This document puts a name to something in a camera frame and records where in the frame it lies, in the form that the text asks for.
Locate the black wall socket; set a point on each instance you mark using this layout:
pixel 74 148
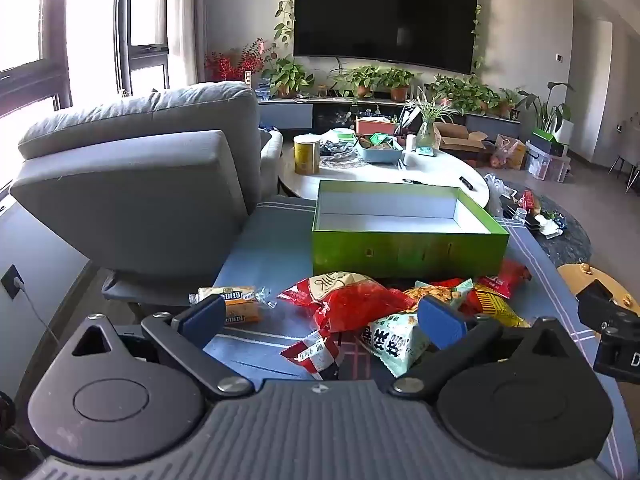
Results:
pixel 11 282

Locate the yellow shopping bag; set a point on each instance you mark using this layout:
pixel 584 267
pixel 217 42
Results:
pixel 510 152

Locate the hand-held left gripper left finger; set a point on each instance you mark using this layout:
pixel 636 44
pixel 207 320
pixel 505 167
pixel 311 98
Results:
pixel 200 322

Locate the potted green plant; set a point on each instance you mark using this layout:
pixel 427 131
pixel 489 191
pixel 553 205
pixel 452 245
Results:
pixel 507 102
pixel 398 82
pixel 462 92
pixel 362 80
pixel 287 77

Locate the black remote control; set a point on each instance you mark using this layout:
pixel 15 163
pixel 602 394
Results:
pixel 466 183

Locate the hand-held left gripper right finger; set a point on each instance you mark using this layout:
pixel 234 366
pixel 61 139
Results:
pixel 442 322

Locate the large red snack bag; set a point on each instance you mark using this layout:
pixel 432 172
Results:
pixel 360 305

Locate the grey sofa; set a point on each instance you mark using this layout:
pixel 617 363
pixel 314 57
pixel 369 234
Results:
pixel 150 185

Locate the dark round table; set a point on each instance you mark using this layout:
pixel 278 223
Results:
pixel 570 245

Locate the black framed window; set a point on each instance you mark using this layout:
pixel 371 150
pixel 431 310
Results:
pixel 145 5

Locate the blue striped blanket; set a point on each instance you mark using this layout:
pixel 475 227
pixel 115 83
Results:
pixel 270 250

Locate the yellow tin can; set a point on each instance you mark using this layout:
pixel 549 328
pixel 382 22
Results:
pixel 306 155

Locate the blue plastic basin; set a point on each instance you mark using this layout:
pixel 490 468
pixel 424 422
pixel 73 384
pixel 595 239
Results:
pixel 380 156

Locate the small red white snack packet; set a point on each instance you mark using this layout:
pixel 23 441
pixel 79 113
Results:
pixel 315 355

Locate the grey television cabinet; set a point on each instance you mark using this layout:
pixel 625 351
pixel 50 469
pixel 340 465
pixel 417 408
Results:
pixel 295 115

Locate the pale green snack bag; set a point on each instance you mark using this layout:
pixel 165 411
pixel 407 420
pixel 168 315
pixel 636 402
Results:
pixel 395 345

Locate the black television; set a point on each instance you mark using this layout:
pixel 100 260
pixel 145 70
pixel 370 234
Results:
pixel 385 10

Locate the spider plant in glass vase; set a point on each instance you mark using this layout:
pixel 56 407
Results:
pixel 426 135

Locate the open cardboard box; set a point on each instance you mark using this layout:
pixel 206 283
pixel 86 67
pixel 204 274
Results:
pixel 452 135

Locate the white coffee table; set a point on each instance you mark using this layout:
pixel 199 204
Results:
pixel 440 170

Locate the hanging green vine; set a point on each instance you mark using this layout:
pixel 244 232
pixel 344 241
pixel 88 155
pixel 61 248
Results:
pixel 287 10

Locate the wooden round table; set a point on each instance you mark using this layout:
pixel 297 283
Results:
pixel 572 280

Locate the red storage box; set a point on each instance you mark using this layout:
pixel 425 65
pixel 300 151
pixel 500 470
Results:
pixel 375 125

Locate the green cardboard box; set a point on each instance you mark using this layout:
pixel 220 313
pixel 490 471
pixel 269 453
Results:
pixel 400 257

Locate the red berry decoration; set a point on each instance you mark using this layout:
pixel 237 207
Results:
pixel 225 65

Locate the red yellow striped snack packet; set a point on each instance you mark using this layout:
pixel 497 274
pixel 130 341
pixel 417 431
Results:
pixel 495 305

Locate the green lidded box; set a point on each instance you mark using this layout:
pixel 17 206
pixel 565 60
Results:
pixel 547 142

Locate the yellow bread packet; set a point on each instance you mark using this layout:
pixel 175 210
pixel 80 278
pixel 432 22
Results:
pixel 240 302

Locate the clear plastic storage box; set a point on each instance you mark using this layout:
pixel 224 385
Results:
pixel 547 167

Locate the black marker pen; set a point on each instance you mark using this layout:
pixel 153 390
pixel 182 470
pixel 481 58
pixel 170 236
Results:
pixel 414 181

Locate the white paper roll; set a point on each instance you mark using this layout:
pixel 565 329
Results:
pixel 410 147

